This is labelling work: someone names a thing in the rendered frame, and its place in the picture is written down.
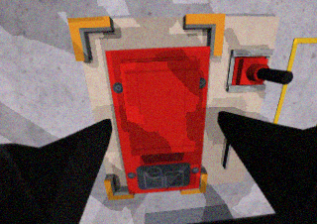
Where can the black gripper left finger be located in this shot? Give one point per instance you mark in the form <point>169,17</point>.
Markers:
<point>56,180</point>

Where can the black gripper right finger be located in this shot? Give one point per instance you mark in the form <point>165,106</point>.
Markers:
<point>281,159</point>

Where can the yellow rectangular frame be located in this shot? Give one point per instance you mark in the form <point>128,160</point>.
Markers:
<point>290,63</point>

